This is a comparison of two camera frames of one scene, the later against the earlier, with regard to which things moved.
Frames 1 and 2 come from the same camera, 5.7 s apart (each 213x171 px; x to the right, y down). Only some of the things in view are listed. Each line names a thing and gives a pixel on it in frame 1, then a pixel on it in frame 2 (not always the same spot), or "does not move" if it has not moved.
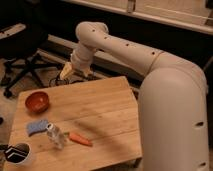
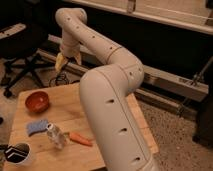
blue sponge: (38, 126) does not move
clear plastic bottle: (55, 136) does not move
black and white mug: (17, 153) does not move
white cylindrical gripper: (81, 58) to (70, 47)
